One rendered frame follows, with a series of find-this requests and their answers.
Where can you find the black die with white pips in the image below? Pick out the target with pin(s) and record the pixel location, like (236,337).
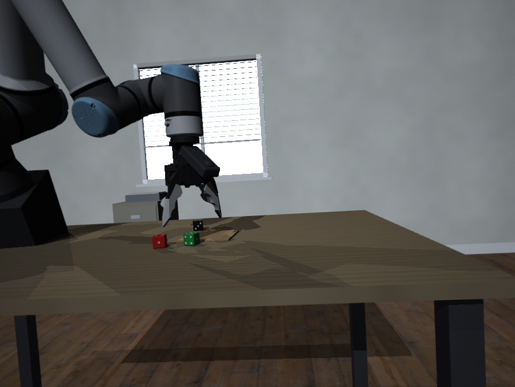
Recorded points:
(197,225)

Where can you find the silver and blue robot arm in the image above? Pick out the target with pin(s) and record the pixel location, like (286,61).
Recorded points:
(31,102)

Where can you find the green die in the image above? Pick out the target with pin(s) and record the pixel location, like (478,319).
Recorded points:
(191,238)

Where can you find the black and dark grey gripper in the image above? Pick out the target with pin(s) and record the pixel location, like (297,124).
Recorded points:
(184,174)

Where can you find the red die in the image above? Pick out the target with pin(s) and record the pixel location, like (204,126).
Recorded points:
(159,241)

